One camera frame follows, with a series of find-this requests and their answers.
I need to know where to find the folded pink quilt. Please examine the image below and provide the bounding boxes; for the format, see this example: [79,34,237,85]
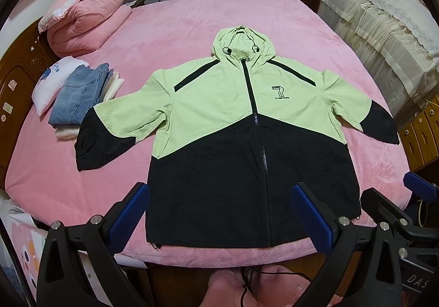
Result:
[47,0,132,57]

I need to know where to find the cream lace covered furniture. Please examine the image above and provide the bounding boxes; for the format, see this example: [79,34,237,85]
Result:
[318,0,438,123]

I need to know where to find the folded cream white garment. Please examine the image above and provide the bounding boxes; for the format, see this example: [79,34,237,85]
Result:
[55,71,124,140]

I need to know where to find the brown wooden headboard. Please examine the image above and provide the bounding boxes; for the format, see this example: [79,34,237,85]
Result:
[0,20,59,190]

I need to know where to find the black cable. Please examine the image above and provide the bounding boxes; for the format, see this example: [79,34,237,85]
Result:
[238,267,313,307]

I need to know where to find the pink trouser legs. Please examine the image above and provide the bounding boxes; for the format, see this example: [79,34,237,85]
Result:
[201,264,344,307]

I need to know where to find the white cartoon print pillow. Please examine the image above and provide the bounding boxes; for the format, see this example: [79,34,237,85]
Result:
[31,56,89,117]

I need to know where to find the white cartoon storage box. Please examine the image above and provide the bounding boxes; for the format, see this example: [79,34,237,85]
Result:
[0,190,114,307]

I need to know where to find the yellow wooden drawer cabinet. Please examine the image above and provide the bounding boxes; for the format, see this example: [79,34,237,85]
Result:
[399,94,439,171]

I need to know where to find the folded blue denim jeans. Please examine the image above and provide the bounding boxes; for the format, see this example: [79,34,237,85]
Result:
[48,63,113,128]

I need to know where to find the green and black hooded jacket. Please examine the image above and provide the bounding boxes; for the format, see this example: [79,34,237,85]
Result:
[75,26,399,248]

